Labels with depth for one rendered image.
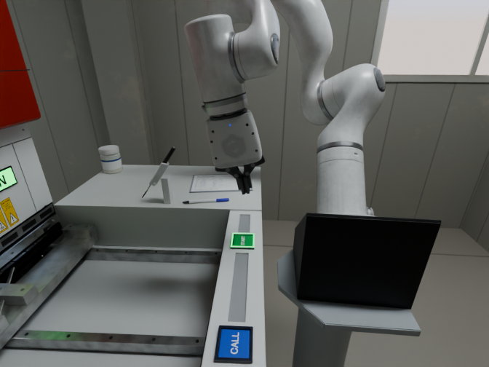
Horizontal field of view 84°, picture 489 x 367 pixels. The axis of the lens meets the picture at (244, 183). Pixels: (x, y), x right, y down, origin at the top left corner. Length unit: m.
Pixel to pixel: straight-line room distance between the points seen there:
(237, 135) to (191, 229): 0.41
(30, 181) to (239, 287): 0.64
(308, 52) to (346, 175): 0.35
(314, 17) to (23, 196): 0.89
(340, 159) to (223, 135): 0.32
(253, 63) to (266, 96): 1.72
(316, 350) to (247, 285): 0.42
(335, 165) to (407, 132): 1.81
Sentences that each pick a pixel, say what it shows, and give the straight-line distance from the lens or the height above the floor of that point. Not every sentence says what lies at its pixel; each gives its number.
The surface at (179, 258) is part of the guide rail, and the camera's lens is 0.84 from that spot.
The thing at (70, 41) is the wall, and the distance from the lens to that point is 2.65.
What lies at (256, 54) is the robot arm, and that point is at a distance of 0.48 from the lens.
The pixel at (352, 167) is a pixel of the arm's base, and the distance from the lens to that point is 0.71.
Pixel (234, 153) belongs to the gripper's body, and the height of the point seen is 1.19.
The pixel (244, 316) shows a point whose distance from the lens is 0.52.
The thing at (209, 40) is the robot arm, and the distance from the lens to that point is 0.50.
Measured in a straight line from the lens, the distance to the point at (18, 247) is 0.90.
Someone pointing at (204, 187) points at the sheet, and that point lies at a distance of 0.93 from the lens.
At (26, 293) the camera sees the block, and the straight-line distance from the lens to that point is 0.78.
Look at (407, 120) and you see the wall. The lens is 2.46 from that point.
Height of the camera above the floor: 1.36
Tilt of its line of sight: 24 degrees down
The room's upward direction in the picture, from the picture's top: straight up
